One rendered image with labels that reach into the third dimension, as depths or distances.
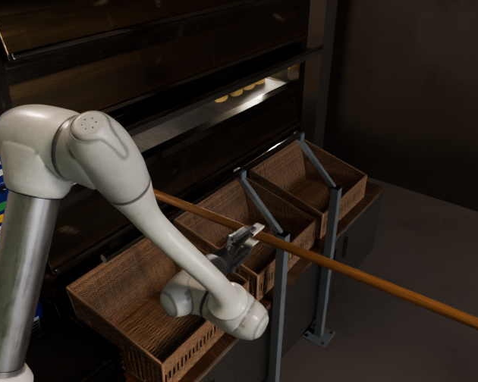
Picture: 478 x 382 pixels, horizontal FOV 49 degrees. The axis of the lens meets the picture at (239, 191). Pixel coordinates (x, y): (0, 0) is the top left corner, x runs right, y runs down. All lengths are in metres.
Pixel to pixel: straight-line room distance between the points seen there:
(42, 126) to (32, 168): 0.08
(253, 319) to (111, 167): 0.56
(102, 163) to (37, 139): 0.15
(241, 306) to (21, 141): 0.64
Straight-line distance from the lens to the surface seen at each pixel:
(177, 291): 1.38
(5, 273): 1.13
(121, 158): 0.97
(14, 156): 1.09
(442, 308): 1.48
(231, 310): 1.30
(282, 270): 2.19
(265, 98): 2.87
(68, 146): 0.98
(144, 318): 2.27
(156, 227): 1.15
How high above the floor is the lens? 2.13
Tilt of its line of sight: 30 degrees down
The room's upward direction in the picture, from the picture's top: 1 degrees clockwise
